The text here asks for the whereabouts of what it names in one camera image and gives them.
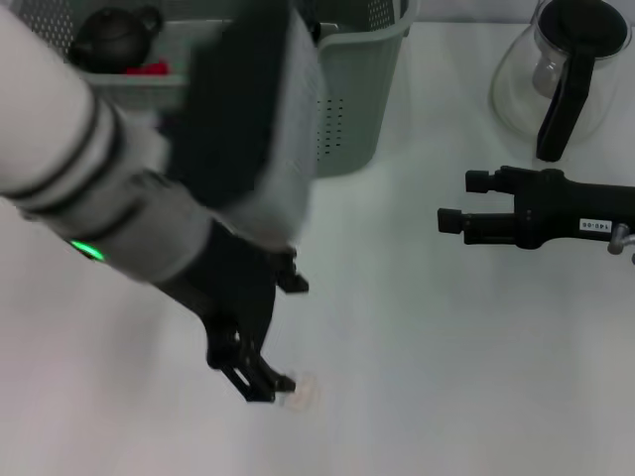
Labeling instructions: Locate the grey perforated storage bin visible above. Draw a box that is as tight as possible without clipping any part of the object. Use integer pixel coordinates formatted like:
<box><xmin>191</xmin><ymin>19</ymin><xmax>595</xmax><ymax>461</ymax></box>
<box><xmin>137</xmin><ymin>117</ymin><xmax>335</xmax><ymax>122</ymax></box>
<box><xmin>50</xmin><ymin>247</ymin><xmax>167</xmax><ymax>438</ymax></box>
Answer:
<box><xmin>9</xmin><ymin>0</ymin><xmax>422</xmax><ymax>179</ymax></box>

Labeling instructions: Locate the dark clay teapot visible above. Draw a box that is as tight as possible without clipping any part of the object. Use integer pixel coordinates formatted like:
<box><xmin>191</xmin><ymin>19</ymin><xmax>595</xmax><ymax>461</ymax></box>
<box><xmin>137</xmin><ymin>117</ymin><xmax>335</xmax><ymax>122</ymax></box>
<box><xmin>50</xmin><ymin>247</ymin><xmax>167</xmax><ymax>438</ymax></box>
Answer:
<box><xmin>67</xmin><ymin>5</ymin><xmax>165</xmax><ymax>74</ymax></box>

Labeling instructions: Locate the glass pitcher black handle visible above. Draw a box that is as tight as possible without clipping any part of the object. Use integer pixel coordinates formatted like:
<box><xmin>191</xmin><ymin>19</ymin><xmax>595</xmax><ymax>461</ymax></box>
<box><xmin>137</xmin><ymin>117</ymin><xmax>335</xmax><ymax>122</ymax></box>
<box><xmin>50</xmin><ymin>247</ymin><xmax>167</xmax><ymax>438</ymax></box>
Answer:
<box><xmin>489</xmin><ymin>0</ymin><xmax>631</xmax><ymax>163</ymax></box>

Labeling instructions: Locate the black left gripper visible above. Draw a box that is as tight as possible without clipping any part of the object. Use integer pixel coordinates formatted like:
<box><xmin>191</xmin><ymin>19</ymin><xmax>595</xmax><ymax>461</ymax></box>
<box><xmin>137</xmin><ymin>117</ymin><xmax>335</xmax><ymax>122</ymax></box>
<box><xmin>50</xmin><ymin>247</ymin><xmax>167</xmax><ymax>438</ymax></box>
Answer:
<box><xmin>157</xmin><ymin>219</ymin><xmax>311</xmax><ymax>404</ymax></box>

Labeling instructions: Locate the dark red long brick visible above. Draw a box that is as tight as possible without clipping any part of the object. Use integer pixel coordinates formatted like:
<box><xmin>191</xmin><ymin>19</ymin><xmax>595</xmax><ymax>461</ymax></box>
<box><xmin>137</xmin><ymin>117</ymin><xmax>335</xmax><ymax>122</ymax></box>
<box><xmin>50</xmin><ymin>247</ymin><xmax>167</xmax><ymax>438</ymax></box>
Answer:
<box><xmin>126</xmin><ymin>59</ymin><xmax>171</xmax><ymax>76</ymax></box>

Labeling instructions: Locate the right gripper silver connector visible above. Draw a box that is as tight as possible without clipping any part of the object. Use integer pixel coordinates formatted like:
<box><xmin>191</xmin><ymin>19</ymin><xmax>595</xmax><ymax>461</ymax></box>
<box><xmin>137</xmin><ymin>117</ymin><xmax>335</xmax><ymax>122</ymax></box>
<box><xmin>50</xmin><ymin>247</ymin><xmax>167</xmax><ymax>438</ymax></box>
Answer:
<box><xmin>608</xmin><ymin>222</ymin><xmax>635</xmax><ymax>257</ymax></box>

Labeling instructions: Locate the white toy brick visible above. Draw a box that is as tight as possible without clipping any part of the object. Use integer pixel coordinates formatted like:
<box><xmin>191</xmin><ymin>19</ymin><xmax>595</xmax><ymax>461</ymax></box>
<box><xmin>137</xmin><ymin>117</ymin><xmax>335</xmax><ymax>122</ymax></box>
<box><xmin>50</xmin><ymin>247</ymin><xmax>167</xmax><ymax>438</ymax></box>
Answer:
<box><xmin>280</xmin><ymin>373</ymin><xmax>319</xmax><ymax>411</ymax></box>

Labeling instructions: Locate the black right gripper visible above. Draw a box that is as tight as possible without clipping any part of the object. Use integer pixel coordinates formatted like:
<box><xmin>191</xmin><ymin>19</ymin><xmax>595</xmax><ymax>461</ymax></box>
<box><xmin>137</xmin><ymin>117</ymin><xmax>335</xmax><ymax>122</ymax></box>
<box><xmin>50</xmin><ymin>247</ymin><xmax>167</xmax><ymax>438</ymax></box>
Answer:
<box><xmin>437</xmin><ymin>165</ymin><xmax>635</xmax><ymax>250</ymax></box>

